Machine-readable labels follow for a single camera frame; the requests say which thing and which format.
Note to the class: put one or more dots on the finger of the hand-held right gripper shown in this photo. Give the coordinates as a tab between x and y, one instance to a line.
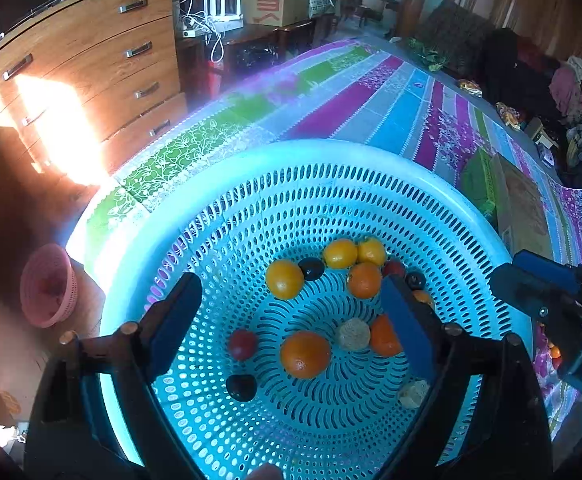
516	285
546	264

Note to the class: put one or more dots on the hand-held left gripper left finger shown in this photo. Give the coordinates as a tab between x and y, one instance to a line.
176	320

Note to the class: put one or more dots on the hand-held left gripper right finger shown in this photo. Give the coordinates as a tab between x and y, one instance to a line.
408	325

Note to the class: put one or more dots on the dark purple plum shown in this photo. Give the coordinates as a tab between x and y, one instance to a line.
415	280
241	387
312	268

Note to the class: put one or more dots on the pale round kiwi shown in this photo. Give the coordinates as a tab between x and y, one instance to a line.
352	334

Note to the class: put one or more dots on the red tomato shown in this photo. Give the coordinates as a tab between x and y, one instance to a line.
393	268
242	344

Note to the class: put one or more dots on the peeled banana piece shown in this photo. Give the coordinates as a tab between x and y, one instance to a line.
413	392

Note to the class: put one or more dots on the large blemished orange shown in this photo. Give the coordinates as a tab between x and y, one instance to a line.
305	354

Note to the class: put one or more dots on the group of oranges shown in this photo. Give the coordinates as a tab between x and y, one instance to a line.
284	279

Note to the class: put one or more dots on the turquoise perforated plastic basket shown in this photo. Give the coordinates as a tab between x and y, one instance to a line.
251	210

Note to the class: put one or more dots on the single brown kiwi fruit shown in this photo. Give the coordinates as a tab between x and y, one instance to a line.
266	472

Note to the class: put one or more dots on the flat cardboard box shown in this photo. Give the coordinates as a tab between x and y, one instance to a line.
521	210

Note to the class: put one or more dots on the small white box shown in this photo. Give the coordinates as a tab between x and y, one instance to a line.
548	160

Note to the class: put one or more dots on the pink plastic basket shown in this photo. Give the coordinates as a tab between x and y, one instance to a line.
48	290

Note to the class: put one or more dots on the small beige box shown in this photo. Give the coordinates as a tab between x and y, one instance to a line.
540	131

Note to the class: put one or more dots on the yellow snack packet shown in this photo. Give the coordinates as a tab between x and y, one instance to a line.
511	115
471	87

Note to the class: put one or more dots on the pink cloth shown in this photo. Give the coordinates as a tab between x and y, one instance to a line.
566	85

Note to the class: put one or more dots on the pile of dark clothes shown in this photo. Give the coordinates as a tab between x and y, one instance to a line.
511	70

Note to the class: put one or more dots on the green leafy vegetables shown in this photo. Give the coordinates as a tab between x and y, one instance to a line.
426	55

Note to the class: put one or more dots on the plaid cloth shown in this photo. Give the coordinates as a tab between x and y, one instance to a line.
451	30

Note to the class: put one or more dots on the wooden chest of drawers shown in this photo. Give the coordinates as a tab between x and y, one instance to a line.
86	60

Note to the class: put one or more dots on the dark wooden table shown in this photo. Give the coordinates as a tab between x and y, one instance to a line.
271	42

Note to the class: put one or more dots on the white router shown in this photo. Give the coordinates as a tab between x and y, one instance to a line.
221	10

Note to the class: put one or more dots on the cardboard box with red print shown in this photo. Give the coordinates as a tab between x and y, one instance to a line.
271	2

